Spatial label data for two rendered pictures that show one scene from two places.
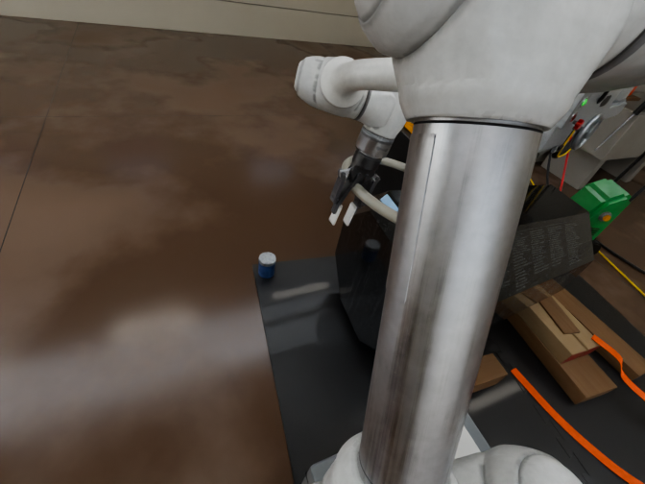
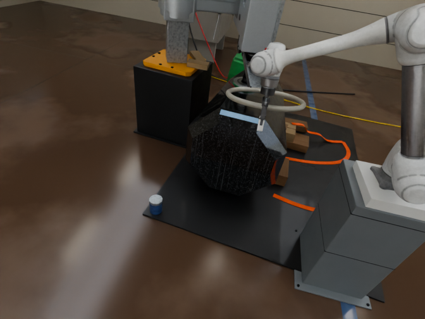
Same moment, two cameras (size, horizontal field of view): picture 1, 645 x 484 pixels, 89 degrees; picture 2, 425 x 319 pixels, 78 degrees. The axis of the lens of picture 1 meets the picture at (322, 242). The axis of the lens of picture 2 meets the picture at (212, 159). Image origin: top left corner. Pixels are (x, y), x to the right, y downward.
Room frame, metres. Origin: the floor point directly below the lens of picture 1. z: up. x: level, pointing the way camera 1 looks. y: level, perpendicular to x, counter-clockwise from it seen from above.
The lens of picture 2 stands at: (0.19, 1.11, 1.69)
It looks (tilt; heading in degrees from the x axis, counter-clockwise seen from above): 39 degrees down; 308
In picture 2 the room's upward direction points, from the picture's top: 9 degrees clockwise
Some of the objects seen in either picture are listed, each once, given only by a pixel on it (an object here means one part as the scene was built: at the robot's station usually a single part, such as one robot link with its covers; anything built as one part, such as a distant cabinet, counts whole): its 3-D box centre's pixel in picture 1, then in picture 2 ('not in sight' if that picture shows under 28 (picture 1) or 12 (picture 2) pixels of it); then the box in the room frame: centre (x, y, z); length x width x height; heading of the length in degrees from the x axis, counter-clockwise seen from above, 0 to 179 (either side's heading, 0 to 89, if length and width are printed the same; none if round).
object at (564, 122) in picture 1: (590, 84); (277, 18); (1.27, -0.74, 1.35); 0.08 x 0.03 x 0.28; 135
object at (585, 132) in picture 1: (578, 128); not in sight; (1.40, -0.88, 1.18); 0.15 x 0.10 x 0.15; 135
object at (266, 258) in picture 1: (267, 265); (155, 204); (1.31, 0.29, 0.08); 0.10 x 0.10 x 0.13
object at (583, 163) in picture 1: (611, 140); (209, 30); (3.93, -2.91, 0.43); 1.30 x 0.62 x 0.86; 121
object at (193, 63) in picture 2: not in sight; (198, 64); (1.95, -0.68, 0.81); 0.20 x 0.10 x 0.05; 33
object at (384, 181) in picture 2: not in sight; (393, 174); (0.13, -0.36, 0.88); 0.22 x 0.18 x 0.06; 124
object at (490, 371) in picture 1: (472, 375); (281, 170); (0.89, -0.89, 0.07); 0.30 x 0.12 x 0.12; 118
